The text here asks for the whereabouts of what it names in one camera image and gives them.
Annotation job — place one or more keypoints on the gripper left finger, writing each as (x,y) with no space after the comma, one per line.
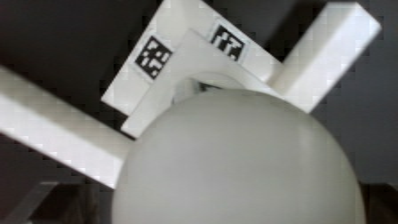
(21,212)

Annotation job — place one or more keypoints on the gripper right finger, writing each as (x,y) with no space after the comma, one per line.
(380,203)

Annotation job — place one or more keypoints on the white lamp bulb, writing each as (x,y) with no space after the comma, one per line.
(236,164)

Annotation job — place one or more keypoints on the white lamp base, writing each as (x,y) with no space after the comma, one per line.
(191,51)

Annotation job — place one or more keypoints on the white front fence bar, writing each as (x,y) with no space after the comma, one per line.
(58,131)

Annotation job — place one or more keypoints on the white fence bar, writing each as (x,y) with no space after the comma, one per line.
(58,131)
(323,54)

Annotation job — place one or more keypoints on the white right fence bar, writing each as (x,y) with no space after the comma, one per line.
(323,54)

